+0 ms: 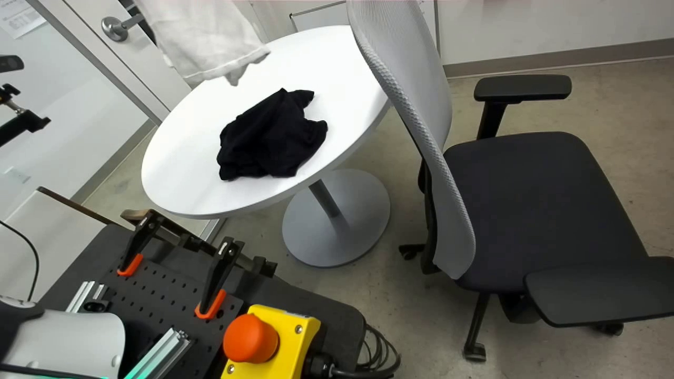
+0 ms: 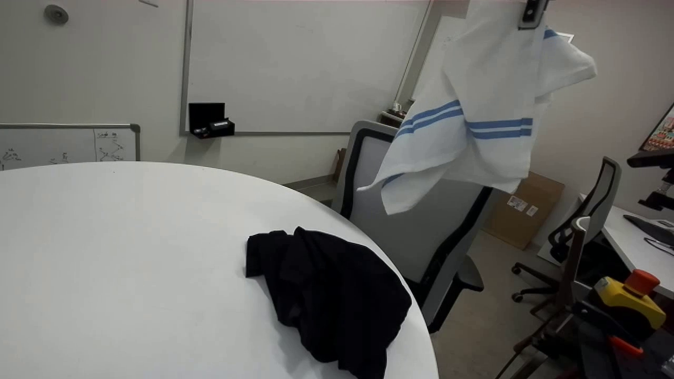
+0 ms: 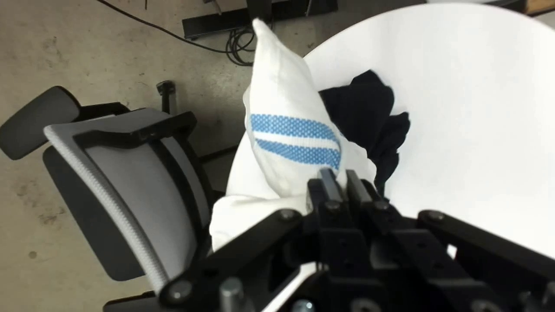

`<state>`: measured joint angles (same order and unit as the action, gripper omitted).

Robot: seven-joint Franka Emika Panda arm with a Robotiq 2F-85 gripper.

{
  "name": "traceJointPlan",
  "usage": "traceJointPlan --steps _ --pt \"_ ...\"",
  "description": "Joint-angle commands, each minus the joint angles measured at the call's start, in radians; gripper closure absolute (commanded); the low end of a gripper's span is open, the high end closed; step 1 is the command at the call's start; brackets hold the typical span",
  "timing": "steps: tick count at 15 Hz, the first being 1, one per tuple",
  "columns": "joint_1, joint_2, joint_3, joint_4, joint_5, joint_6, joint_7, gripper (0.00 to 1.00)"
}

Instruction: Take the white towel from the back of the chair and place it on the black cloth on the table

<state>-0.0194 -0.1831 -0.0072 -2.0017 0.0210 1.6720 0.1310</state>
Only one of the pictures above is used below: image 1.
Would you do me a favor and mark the grey mesh office chair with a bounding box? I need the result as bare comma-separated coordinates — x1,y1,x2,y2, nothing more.
342,0,674,364

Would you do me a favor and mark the white towel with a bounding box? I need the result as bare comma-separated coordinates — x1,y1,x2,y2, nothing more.
133,0,272,88

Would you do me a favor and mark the silver door handle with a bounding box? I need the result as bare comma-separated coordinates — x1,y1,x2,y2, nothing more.
101,16,146,45

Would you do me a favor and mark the thin black cable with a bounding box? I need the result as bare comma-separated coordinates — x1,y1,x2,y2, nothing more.
0,219,42,305

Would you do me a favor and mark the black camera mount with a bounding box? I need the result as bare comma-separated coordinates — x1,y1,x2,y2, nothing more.
0,55,52,151

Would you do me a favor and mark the silver aluminium extrusion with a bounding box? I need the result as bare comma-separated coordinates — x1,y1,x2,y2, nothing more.
124,327,191,379
63,281,110,317

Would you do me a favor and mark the black orange bar clamp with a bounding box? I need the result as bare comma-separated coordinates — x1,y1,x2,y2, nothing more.
193,236,243,324
114,212,163,282

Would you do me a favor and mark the black perforated mounting board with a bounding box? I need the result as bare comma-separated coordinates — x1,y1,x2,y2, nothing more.
36,224,368,379

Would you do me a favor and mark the black cable bundle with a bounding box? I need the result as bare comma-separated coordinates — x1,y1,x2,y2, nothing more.
306,324,403,379

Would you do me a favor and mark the black cloth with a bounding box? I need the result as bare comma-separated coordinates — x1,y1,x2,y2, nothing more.
215,86,330,184

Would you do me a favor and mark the yellow emergency stop box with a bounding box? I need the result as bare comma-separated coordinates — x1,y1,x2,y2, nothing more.
218,303,321,379

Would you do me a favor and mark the white door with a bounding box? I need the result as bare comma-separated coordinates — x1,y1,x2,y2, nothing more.
28,0,254,122

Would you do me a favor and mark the round white table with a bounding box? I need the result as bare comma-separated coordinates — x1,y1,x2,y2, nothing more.
138,25,391,269

